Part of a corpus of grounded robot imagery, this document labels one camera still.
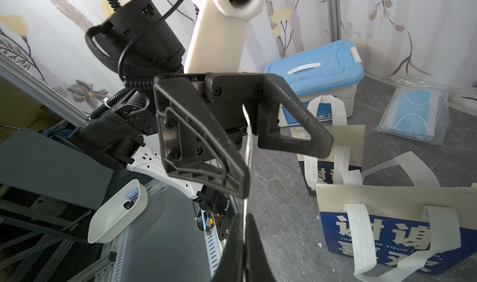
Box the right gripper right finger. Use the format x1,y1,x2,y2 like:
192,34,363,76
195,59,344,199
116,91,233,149
245,214,275,282

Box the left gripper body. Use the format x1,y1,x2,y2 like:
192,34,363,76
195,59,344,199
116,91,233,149
156,72,280,160

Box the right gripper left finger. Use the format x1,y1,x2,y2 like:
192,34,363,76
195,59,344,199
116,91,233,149
212,214,244,282

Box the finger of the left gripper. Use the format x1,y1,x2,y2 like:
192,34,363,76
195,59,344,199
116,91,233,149
154,77,250,199
256,73,335,160

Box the blue paper bag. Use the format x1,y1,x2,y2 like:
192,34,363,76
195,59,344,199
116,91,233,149
314,152,477,282
297,95,365,196

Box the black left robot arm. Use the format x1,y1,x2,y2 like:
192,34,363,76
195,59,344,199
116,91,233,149
74,0,334,217

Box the blue lidded storage box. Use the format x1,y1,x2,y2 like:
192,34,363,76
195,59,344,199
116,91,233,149
263,40,364,125

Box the bagged blue face masks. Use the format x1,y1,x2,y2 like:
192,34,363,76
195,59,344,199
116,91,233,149
376,79,450,145

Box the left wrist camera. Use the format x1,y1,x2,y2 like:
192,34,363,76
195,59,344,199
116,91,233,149
184,0,265,73

